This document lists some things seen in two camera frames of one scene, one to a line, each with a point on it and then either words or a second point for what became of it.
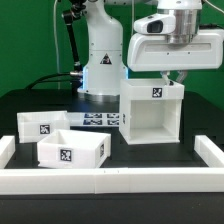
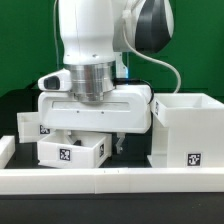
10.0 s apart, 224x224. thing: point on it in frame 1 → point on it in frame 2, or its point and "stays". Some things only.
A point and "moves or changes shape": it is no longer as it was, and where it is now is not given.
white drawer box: (35, 125) stays
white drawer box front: (74, 149) stays
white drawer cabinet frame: (150, 111) moves or changes shape
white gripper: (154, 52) → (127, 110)
